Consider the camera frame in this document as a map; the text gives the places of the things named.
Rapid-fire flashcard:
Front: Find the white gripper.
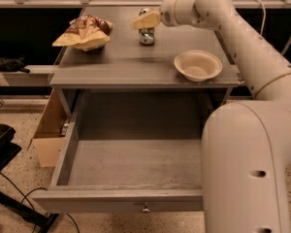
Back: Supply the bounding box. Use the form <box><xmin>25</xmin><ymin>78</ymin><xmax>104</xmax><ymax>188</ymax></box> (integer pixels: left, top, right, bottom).
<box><xmin>132</xmin><ymin>0</ymin><xmax>198</xmax><ymax>29</ymax></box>

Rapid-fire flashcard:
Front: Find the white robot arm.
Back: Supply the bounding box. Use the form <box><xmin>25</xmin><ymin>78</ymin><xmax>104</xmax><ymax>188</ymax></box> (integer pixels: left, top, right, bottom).
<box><xmin>159</xmin><ymin>0</ymin><xmax>291</xmax><ymax>233</ymax></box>

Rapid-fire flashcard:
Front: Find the grey cabinet with top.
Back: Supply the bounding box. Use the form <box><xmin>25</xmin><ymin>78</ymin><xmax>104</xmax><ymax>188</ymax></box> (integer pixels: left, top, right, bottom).
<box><xmin>50</xmin><ymin>7</ymin><xmax>240</xmax><ymax>125</ymax></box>

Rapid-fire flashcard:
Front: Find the grey open top drawer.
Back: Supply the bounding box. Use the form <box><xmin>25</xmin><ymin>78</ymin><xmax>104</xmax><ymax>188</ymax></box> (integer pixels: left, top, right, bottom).
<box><xmin>32</xmin><ymin>91</ymin><xmax>217</xmax><ymax>214</ymax></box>

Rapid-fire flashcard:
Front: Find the round metal drawer knob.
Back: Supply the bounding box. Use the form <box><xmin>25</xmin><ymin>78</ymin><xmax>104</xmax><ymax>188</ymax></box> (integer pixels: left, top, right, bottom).
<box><xmin>141</xmin><ymin>203</ymin><xmax>151</xmax><ymax>214</ymax></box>

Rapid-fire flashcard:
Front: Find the white paper bowl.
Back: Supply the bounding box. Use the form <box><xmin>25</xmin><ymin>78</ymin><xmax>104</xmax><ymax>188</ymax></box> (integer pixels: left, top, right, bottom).
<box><xmin>174</xmin><ymin>50</ymin><xmax>223</xmax><ymax>83</ymax></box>

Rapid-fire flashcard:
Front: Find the brown yellow chip bag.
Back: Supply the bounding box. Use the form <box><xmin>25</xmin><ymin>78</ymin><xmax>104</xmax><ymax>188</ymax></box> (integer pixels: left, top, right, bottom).
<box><xmin>52</xmin><ymin>15</ymin><xmax>113</xmax><ymax>51</ymax></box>

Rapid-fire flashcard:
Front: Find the black cloth on ledge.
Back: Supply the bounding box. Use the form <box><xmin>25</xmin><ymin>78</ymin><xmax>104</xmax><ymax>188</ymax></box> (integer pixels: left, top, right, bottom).
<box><xmin>0</xmin><ymin>57</ymin><xmax>30</xmax><ymax>73</ymax></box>

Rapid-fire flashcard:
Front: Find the brown cardboard box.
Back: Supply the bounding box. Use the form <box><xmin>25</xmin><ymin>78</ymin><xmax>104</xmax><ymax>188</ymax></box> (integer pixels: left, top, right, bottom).
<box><xmin>32</xmin><ymin>89</ymin><xmax>67</xmax><ymax>167</ymax></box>

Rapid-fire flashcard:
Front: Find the black stand base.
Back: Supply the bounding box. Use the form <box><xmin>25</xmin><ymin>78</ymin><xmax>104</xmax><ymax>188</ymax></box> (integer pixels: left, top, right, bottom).
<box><xmin>0</xmin><ymin>124</ymin><xmax>58</xmax><ymax>233</ymax></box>

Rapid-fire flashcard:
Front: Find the black floor cable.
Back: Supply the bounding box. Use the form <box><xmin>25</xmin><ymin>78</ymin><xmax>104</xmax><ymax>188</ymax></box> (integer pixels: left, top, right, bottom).
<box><xmin>0</xmin><ymin>171</ymin><xmax>81</xmax><ymax>233</ymax></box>

